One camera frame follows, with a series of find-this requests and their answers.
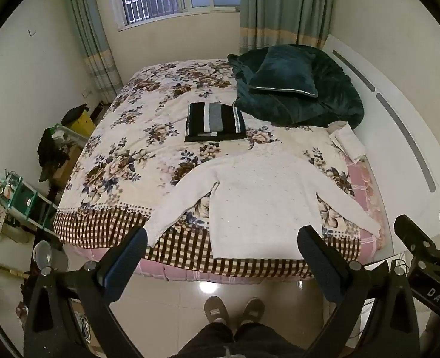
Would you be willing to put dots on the white knit sweater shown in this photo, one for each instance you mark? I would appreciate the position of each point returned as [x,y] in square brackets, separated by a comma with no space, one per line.
[257,201]

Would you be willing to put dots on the black clothing pile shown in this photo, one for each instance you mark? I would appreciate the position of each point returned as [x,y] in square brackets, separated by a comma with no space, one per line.
[52,149]

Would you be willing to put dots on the white bed headboard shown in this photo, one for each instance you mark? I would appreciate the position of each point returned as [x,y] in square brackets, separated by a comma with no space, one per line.
[402,93]

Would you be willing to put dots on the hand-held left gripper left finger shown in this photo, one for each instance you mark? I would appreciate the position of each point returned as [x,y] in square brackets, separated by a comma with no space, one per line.
[124,266]

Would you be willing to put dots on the folded black grey striped sweater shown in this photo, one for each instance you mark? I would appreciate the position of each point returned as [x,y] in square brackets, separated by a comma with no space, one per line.
[214,121]

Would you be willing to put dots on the clear round lid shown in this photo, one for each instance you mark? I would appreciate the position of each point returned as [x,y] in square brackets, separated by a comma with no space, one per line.
[48,255]

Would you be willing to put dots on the person's dark pants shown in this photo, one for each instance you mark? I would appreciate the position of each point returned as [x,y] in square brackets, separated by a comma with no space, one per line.
[238,343]

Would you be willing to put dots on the grey slipper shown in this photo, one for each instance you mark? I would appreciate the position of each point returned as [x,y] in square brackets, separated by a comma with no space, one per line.
[216,309]
[252,310]

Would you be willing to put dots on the floral bed blanket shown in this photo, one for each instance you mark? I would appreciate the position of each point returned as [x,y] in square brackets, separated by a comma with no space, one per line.
[145,138]

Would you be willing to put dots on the dark green velvet pillow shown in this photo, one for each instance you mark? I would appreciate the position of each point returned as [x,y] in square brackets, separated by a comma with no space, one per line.
[285,71]

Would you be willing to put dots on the black bag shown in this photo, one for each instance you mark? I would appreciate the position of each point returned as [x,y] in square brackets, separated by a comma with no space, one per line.
[74,113]

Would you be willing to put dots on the green storage rack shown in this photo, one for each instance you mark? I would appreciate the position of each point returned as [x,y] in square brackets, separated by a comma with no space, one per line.
[26,197]

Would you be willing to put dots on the yellow box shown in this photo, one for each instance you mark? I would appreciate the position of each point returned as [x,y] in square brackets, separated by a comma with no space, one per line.
[82,125]

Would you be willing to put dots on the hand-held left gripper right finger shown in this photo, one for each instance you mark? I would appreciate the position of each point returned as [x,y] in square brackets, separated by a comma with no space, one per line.
[316,266]

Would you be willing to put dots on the folded white cloth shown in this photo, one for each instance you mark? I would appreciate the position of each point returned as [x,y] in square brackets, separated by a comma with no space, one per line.
[348,140]

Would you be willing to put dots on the cardboard box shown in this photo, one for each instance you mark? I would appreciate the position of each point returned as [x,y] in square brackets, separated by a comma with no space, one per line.
[65,167]

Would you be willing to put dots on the green curtain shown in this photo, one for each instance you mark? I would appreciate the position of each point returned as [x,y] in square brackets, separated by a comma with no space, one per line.
[93,44]
[279,7]

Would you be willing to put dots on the dark green plush blanket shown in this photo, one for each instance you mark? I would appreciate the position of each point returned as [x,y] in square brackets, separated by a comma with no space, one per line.
[316,104]

